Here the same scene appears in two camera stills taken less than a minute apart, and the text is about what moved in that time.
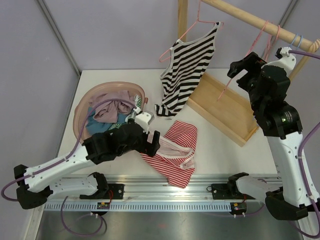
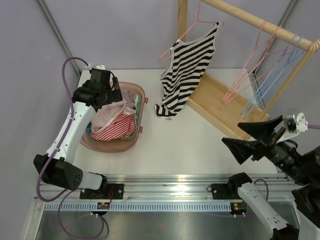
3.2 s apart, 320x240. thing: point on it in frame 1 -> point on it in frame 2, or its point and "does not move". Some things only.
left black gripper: [150, 148] -> [114, 95]
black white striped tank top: [183, 70] does not move
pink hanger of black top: [198, 20] does not move
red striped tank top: [175, 157] -> [114, 120]
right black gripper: [252, 63] -> [243, 149]
